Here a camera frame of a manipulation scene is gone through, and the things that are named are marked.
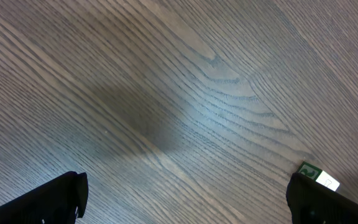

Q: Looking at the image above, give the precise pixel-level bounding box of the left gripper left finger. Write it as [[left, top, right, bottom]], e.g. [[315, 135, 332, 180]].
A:
[[0, 171, 88, 224]]

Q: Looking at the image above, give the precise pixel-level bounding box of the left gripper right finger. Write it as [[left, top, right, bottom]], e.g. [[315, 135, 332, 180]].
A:
[[286, 173, 358, 224]]

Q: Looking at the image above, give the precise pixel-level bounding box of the number one wooden block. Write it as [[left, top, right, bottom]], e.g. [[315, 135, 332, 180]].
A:
[[297, 161, 340, 192]]

